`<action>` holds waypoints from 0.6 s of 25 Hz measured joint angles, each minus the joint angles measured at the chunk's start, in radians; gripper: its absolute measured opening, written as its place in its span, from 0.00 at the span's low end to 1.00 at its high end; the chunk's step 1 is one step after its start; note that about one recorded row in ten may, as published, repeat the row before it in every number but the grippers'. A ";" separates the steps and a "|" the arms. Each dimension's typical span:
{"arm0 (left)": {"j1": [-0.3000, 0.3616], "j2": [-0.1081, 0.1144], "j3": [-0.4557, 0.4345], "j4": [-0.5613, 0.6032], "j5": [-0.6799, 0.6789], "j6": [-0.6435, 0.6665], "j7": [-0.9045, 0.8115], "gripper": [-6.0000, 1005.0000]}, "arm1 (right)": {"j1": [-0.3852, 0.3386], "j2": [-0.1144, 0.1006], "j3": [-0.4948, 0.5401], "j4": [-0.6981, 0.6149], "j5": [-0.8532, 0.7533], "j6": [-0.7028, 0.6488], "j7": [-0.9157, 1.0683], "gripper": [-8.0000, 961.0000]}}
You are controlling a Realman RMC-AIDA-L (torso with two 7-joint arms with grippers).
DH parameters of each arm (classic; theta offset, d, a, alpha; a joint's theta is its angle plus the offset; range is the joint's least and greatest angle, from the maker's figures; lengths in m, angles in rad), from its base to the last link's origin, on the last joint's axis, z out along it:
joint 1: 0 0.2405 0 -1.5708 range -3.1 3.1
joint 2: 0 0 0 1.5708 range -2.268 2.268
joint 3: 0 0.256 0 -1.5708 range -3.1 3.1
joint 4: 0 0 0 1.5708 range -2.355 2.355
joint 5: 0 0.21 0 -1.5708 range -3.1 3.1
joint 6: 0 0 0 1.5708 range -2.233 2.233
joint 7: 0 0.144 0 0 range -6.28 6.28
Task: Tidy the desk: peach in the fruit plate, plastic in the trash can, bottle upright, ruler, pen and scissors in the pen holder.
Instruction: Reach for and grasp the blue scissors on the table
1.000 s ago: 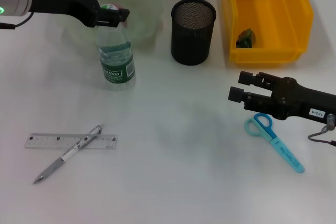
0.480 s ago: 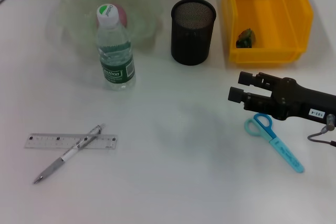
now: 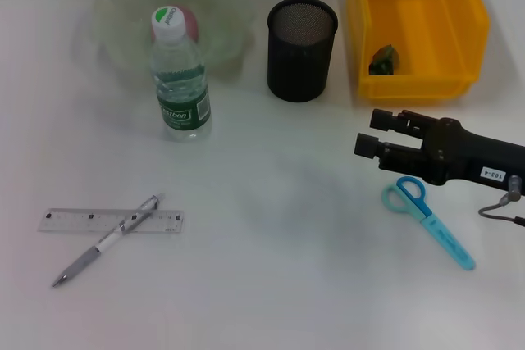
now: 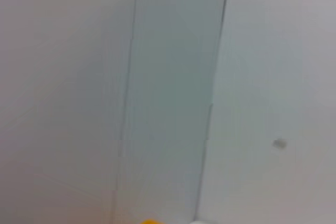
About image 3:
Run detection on yellow plastic bin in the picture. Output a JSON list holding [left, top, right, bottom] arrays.
[[345, 0, 491, 101]]

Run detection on clear plastic ruler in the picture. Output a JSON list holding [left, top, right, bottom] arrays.
[[38, 207, 185, 235]]

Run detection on pink peach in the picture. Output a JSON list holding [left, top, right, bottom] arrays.
[[150, 7, 201, 44]]

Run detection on translucent green fruit bowl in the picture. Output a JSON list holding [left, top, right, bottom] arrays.
[[73, 0, 256, 93]]

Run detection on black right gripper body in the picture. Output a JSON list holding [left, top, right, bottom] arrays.
[[422, 117, 525, 193]]

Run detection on light blue scissors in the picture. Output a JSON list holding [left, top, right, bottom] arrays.
[[381, 176, 477, 272]]

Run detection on silver white pen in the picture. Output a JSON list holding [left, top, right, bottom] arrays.
[[50, 192, 165, 289]]

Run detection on black mesh pen holder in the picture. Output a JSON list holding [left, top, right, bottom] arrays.
[[266, 0, 340, 103]]

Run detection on clear green-label water bottle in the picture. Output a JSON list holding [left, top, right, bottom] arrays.
[[148, 5, 214, 142]]

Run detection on green plastic wrapper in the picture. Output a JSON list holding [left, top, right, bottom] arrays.
[[368, 43, 401, 77]]

